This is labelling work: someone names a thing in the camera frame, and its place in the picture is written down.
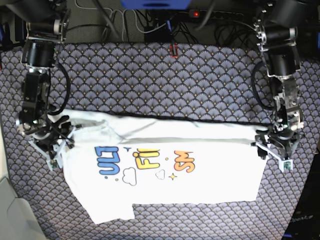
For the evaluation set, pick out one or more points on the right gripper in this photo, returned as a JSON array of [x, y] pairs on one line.
[[49, 138]]

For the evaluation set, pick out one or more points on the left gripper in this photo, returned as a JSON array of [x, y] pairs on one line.
[[281, 145]]

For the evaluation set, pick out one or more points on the white printed T-shirt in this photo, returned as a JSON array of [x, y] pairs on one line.
[[120, 161]]

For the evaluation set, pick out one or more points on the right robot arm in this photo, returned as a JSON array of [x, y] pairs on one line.
[[47, 23]]

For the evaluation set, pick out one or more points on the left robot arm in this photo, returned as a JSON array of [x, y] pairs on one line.
[[282, 62]]

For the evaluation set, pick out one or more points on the patterned grey fan tablecloth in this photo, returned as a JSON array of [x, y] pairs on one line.
[[60, 216]]

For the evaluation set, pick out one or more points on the red black table clamp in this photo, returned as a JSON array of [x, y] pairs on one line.
[[174, 51]]

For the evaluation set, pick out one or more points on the blue box overhead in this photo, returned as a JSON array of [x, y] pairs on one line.
[[155, 4]]

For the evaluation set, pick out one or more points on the black power strip red light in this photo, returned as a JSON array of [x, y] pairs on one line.
[[219, 15]]

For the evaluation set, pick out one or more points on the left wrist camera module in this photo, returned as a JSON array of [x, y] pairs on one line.
[[286, 165]]

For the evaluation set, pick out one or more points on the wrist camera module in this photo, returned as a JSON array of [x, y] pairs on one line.
[[286, 165], [52, 164]]

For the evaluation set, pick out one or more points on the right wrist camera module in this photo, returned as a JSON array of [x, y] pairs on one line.
[[52, 164]]

